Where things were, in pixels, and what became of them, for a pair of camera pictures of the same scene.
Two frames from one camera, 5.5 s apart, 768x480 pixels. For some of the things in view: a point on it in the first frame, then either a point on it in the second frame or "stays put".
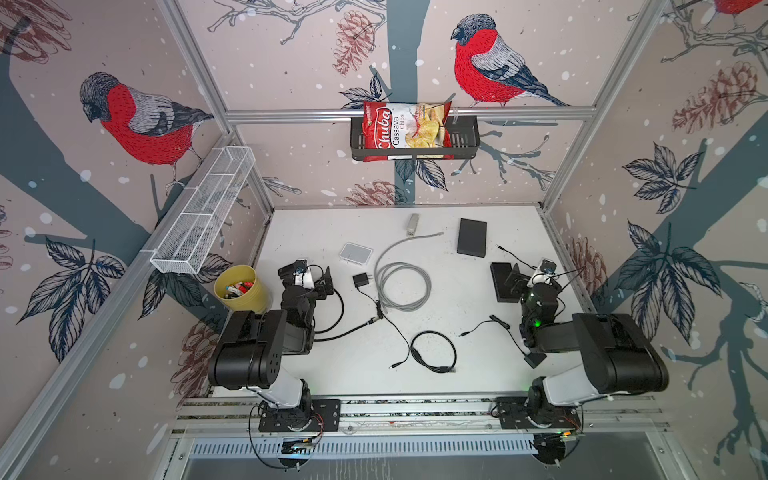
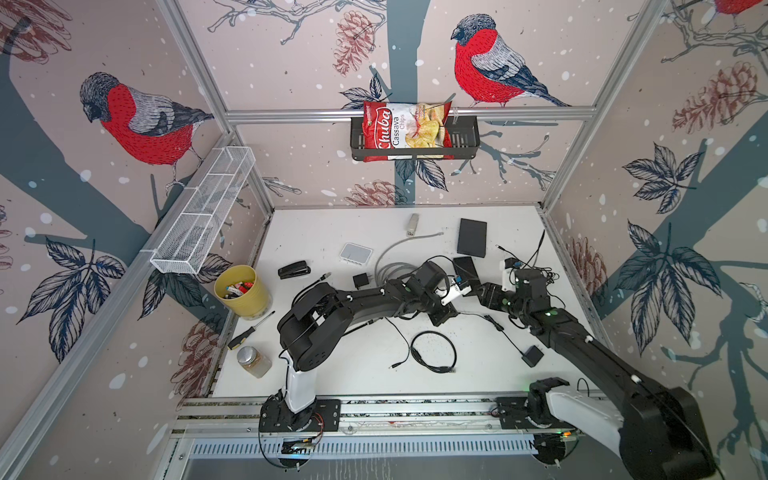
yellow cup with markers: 239,288 stays put
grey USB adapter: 412,224 stays put
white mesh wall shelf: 187,241 stays put
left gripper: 318,289 -> 446,311
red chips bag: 393,125 stays put
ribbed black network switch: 500,272 -> 466,273
